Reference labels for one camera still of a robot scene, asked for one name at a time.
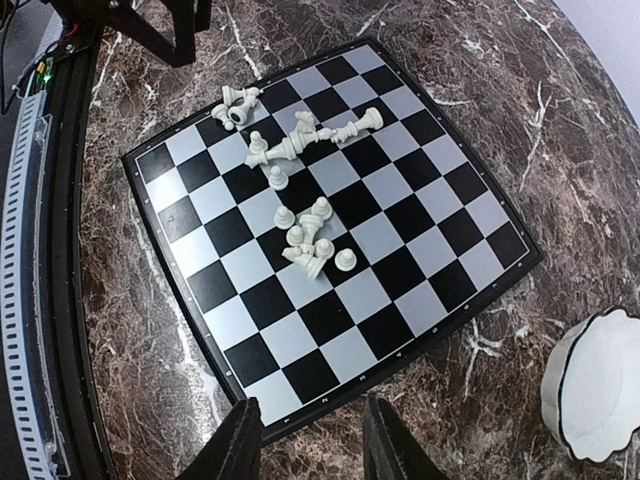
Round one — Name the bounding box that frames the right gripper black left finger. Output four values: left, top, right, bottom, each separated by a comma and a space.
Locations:
178, 398, 262, 480

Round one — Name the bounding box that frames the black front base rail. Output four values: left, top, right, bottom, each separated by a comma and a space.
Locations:
37, 22, 116, 479

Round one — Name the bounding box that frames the white scalloped bowl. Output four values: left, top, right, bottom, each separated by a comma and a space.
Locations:
540, 306, 639, 463

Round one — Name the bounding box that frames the white chess king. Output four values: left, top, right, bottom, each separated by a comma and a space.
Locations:
330, 107, 384, 144

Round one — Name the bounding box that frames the white chess queen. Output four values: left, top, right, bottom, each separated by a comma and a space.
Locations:
245, 133, 314, 168

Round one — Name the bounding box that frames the white slotted cable duct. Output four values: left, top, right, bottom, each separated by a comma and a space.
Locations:
1, 93, 68, 479

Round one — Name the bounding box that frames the black and white chessboard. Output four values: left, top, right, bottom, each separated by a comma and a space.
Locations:
122, 38, 542, 443

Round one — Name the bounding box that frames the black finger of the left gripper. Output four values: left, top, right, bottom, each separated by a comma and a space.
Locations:
99, 0, 210, 67

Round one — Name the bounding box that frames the white chess pawn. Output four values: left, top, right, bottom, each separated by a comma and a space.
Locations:
274, 205, 296, 230
334, 248, 357, 272
245, 87, 263, 98
314, 238, 335, 259
311, 196, 333, 221
286, 225, 304, 247
268, 165, 289, 191
249, 130, 269, 155

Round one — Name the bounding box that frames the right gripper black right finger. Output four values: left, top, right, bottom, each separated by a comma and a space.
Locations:
363, 394, 447, 480

